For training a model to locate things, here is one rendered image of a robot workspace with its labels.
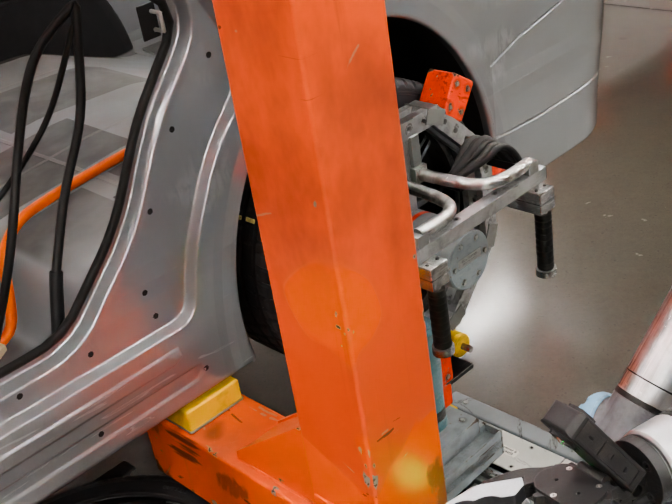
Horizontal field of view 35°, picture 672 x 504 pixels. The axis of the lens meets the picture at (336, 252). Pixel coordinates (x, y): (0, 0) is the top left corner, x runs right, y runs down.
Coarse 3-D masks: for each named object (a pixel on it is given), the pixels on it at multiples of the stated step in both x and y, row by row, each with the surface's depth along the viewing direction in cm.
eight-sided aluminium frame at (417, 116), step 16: (400, 112) 215; (416, 112) 214; (432, 112) 215; (416, 128) 213; (432, 128) 224; (448, 128) 221; (464, 128) 225; (448, 144) 229; (480, 176) 233; (464, 192) 239; (480, 192) 236; (464, 208) 242; (480, 224) 240; (496, 224) 242; (448, 288) 242; (448, 304) 241; (464, 304) 241
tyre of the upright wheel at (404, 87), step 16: (400, 80) 220; (400, 96) 220; (416, 96) 224; (240, 208) 211; (240, 224) 212; (256, 224) 209; (240, 240) 212; (256, 240) 209; (240, 256) 213; (256, 256) 209; (240, 272) 214; (256, 272) 210; (240, 288) 216; (256, 288) 213; (240, 304) 220; (256, 304) 215; (272, 304) 211; (256, 320) 219; (272, 320) 214; (256, 336) 229; (272, 336) 220
